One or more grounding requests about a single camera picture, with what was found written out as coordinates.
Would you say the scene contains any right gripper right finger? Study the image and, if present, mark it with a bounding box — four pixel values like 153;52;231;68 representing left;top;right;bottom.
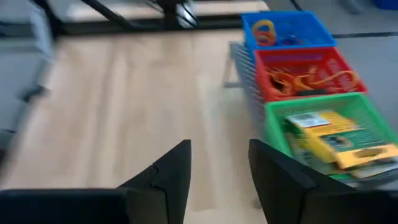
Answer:
248;138;398;224

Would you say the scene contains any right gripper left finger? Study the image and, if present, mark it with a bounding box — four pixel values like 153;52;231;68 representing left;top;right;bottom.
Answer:
0;139;192;224

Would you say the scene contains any green plastic basket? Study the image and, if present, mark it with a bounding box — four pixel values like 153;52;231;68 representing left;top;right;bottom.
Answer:
263;92;398;187

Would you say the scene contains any thin orange rubber band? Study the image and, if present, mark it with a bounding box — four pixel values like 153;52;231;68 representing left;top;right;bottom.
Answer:
267;72;301;96

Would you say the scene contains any red plastic basket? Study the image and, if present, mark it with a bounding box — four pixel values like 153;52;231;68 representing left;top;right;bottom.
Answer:
253;46;369;103

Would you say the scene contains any blue coil wristband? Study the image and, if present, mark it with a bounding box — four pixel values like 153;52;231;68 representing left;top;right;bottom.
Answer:
275;34;303;47

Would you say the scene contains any blue plastic basket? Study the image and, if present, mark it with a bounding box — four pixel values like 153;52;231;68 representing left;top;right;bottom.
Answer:
241;11;338;62

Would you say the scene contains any orange coil wristband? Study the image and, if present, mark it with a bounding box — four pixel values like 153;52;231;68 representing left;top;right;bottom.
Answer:
254;30;277;47

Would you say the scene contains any yellow coil wristband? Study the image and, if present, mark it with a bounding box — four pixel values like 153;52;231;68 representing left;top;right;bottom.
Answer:
251;19;277;35

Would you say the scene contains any black table edge clip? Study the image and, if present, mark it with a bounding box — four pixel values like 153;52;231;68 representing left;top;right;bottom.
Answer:
19;85;50;103

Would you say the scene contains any grey perforated metal shelf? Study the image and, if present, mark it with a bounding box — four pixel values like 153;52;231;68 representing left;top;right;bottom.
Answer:
223;40;398;191

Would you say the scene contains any silver aluminium bracket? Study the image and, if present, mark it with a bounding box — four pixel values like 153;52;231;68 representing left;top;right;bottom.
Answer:
29;2;56;63

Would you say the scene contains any black aluminium table frame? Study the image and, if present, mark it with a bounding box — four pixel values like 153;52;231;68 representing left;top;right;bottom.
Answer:
0;0;398;40

